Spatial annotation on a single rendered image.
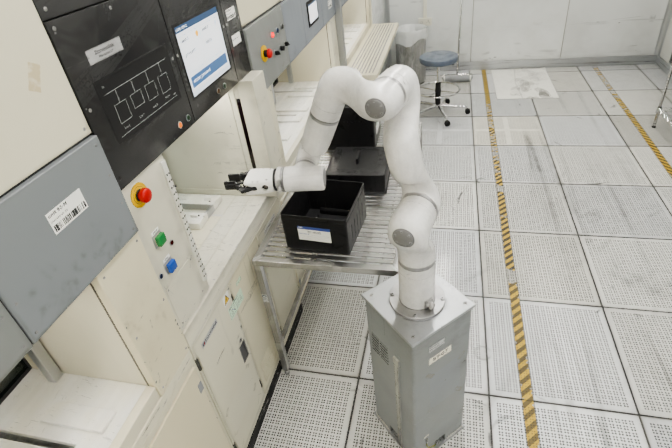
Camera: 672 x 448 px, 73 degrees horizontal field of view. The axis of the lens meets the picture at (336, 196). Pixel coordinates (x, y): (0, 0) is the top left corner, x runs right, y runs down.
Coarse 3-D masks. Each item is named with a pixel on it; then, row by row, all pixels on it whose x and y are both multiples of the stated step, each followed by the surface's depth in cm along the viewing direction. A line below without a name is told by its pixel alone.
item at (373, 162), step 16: (336, 160) 223; (352, 160) 221; (368, 160) 219; (384, 160) 218; (336, 176) 211; (352, 176) 210; (368, 176) 208; (384, 176) 207; (368, 192) 213; (384, 192) 211
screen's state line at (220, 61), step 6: (222, 54) 158; (216, 60) 154; (222, 60) 158; (210, 66) 150; (216, 66) 154; (198, 72) 143; (204, 72) 146; (210, 72) 150; (192, 78) 140; (198, 78) 143; (204, 78) 147; (198, 84) 143
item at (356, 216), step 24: (312, 192) 201; (336, 192) 197; (360, 192) 186; (288, 216) 177; (312, 216) 202; (336, 216) 200; (360, 216) 189; (288, 240) 184; (312, 240) 180; (336, 240) 176
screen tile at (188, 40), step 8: (192, 32) 139; (184, 40) 135; (192, 40) 139; (200, 40) 144; (184, 48) 135; (200, 48) 144; (192, 56) 139; (200, 56) 144; (192, 64) 140; (200, 64) 144
